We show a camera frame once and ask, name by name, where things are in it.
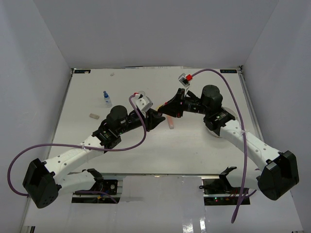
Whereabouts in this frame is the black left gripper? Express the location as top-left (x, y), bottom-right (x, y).
top-left (117, 108), bottom-right (166, 135)

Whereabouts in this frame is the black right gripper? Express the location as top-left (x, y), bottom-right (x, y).
top-left (158, 88), bottom-right (210, 118)

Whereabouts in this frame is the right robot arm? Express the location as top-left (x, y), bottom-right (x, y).
top-left (158, 85), bottom-right (299, 200)

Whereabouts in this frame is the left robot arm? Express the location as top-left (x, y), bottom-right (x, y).
top-left (22, 105), bottom-right (165, 209)

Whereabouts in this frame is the clear tape roll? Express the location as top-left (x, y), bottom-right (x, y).
top-left (138, 91), bottom-right (146, 96)

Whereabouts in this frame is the blue spray bottle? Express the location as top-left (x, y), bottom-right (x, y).
top-left (103, 91), bottom-right (112, 108)

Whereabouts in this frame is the white round desk organizer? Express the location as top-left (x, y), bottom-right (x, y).
top-left (204, 107), bottom-right (239, 138)

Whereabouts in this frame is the grey eraser block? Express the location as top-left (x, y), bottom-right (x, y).
top-left (89, 113), bottom-right (100, 119)

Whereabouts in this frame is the right black corner label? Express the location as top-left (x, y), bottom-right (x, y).
top-left (220, 69), bottom-right (237, 74)

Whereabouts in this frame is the black corner label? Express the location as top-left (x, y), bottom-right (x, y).
top-left (220, 69), bottom-right (237, 74)
top-left (74, 69), bottom-right (91, 74)

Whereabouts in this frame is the left black corner label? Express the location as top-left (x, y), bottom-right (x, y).
top-left (74, 69), bottom-right (91, 74)

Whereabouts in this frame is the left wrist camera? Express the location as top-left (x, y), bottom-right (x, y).
top-left (135, 94), bottom-right (153, 112)

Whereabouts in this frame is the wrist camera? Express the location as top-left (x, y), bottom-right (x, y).
top-left (178, 73), bottom-right (193, 87)
top-left (135, 94), bottom-right (153, 112)

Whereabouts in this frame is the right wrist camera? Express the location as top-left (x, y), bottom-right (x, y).
top-left (178, 73), bottom-right (193, 87)

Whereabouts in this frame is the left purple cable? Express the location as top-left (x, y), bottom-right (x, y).
top-left (7, 94), bottom-right (148, 196)

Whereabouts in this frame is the purple cable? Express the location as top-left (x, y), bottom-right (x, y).
top-left (7, 94), bottom-right (148, 196)
top-left (190, 69), bottom-right (257, 224)

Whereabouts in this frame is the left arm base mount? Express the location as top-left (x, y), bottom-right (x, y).
top-left (71, 168), bottom-right (123, 203)

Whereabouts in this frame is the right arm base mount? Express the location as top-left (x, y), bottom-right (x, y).
top-left (199, 166), bottom-right (240, 206)

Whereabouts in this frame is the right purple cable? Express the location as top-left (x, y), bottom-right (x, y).
top-left (190, 69), bottom-right (257, 224)

